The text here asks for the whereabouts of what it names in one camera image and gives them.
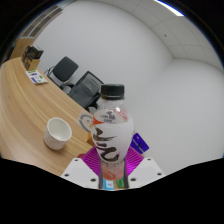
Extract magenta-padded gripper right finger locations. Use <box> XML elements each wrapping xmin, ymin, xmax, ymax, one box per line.
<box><xmin>123</xmin><ymin>147</ymin><xmax>166</xmax><ymax>190</ymax></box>

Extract grey round ring disc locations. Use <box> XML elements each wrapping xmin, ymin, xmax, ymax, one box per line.
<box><xmin>78</xmin><ymin>111</ymin><xmax>96</xmax><ymax>130</ymax></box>

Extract clear black-capped drink bottle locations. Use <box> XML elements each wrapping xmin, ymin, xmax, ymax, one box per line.
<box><xmin>90</xmin><ymin>83</ymin><xmax>135</xmax><ymax>183</ymax></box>

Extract white speckled cup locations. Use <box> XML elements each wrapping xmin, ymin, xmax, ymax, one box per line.
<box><xmin>43</xmin><ymin>117</ymin><xmax>73</xmax><ymax>151</ymax></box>

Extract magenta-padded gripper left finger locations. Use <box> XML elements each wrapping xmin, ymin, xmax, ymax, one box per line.
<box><xmin>60</xmin><ymin>147</ymin><xmax>102</xmax><ymax>190</ymax></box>

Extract ceiling light panel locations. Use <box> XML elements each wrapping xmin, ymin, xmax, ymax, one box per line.
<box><xmin>154</xmin><ymin>0</ymin><xmax>185</xmax><ymax>17</ymax></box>

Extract grey mesh office chair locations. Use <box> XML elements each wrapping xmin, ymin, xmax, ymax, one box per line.
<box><xmin>67</xmin><ymin>70</ymin><xmax>105</xmax><ymax>111</ymax></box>

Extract white green leaflet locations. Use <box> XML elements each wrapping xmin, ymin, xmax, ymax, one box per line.
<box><xmin>25</xmin><ymin>69</ymin><xmax>49</xmax><ymax>85</ymax></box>

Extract wooden glass-door shelf cabinet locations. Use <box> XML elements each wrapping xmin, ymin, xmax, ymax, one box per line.
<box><xmin>9</xmin><ymin>4</ymin><xmax>64</xmax><ymax>60</ymax></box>

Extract purple upright box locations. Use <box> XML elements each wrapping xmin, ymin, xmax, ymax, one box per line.
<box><xmin>129</xmin><ymin>132</ymin><xmax>149</xmax><ymax>155</ymax></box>

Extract black office chair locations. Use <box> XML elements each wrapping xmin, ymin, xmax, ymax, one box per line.
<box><xmin>44</xmin><ymin>55</ymin><xmax>80</xmax><ymax>91</ymax></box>

